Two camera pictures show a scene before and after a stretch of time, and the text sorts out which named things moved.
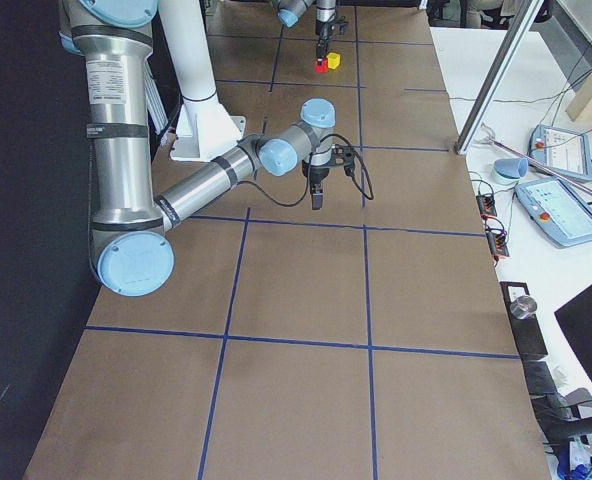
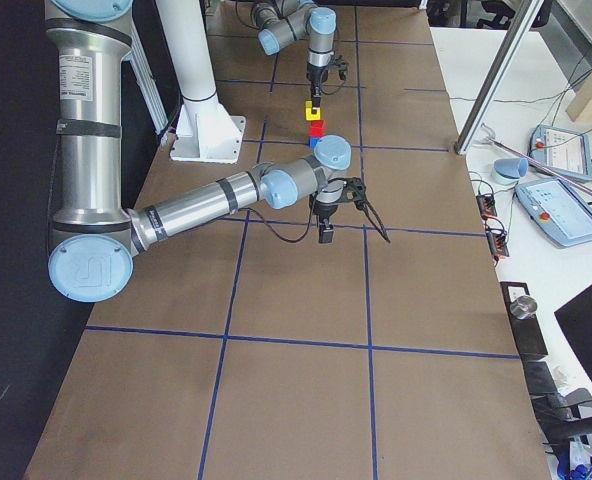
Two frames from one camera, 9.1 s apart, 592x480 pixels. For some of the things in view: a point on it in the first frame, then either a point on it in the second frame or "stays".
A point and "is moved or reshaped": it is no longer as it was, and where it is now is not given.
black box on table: (527, 331) stays
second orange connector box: (497, 243) stays
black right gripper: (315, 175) -> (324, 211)
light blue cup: (516, 168) stays
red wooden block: (321, 68) is moved or reshaped
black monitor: (589, 321) stays
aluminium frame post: (517, 34) stays
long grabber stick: (489, 135) stays
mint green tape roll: (502, 180) stays
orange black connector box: (486, 206) stays
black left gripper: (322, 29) -> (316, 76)
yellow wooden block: (334, 60) is moved or reshaped
